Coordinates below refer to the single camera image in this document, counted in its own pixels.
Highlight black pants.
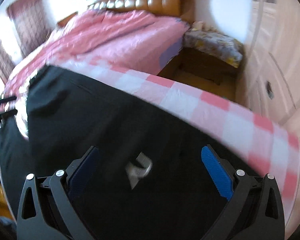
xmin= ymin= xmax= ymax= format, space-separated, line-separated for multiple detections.
xmin=0 ymin=66 xmax=255 ymax=239

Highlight pink checkered bed sheet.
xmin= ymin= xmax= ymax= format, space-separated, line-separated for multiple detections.
xmin=3 ymin=60 xmax=300 ymax=233

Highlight dark red curtain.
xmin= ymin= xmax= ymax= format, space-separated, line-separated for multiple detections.
xmin=0 ymin=0 xmax=52 ymax=83

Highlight far wooden nightstand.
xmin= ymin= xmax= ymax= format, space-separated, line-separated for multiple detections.
xmin=57 ymin=12 xmax=78 ymax=28

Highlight light wood wardrobe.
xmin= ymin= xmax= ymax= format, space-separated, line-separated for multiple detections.
xmin=236 ymin=0 xmax=300 ymax=236

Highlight pink quilt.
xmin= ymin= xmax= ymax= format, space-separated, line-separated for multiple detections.
xmin=5 ymin=9 xmax=191 ymax=91

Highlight nightstand with floral cloth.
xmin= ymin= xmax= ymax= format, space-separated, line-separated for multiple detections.
xmin=160 ymin=21 xmax=244 ymax=86

